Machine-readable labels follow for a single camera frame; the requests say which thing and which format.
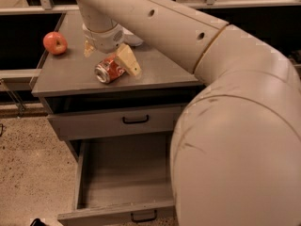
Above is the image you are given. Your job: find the grey drawer cabinet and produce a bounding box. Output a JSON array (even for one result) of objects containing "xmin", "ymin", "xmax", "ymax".
[{"xmin": 32, "ymin": 12, "xmax": 204, "ymax": 156}]

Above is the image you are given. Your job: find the red apple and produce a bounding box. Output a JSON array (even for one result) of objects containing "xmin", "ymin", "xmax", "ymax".
[{"xmin": 43, "ymin": 32, "xmax": 68, "ymax": 56}]

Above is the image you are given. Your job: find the white ceramic bowl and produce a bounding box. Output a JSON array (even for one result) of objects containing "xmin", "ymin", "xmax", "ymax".
[{"xmin": 123, "ymin": 28, "xmax": 143, "ymax": 47}]

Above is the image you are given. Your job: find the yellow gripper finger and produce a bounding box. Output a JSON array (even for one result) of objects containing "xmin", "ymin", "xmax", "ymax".
[
  {"xmin": 84, "ymin": 40, "xmax": 94, "ymax": 57},
  {"xmin": 114, "ymin": 43, "xmax": 141, "ymax": 76}
]

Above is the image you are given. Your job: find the black drawer handle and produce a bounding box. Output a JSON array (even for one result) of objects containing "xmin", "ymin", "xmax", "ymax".
[
  {"xmin": 122, "ymin": 115, "xmax": 150, "ymax": 124},
  {"xmin": 131, "ymin": 210, "xmax": 158, "ymax": 223}
]

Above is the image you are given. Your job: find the red coke can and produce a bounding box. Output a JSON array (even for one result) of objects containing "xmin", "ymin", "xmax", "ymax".
[{"xmin": 94, "ymin": 55, "xmax": 125, "ymax": 84}]

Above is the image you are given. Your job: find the grey metal railing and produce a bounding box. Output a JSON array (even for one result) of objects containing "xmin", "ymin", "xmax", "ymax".
[{"xmin": 0, "ymin": 0, "xmax": 301, "ymax": 118}]

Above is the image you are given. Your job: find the closed grey top drawer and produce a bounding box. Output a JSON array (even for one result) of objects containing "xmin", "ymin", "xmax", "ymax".
[{"xmin": 49, "ymin": 104, "xmax": 184, "ymax": 141}]

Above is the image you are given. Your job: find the open grey middle drawer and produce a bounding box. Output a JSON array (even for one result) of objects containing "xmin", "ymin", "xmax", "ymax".
[{"xmin": 57, "ymin": 133, "xmax": 176, "ymax": 226}]

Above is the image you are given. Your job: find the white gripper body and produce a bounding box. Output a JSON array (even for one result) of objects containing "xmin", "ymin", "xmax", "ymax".
[{"xmin": 82, "ymin": 24, "xmax": 124, "ymax": 54}]

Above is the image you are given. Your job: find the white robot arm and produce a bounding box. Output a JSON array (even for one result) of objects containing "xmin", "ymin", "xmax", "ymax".
[{"xmin": 76, "ymin": 0, "xmax": 301, "ymax": 226}]

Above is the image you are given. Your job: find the black top drawer handle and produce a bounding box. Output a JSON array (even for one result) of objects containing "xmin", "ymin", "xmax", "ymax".
[{"xmin": 122, "ymin": 115, "xmax": 150, "ymax": 124}]

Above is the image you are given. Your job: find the black middle drawer handle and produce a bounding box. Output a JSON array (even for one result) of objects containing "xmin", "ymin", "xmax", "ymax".
[{"xmin": 131, "ymin": 210, "xmax": 158, "ymax": 223}]

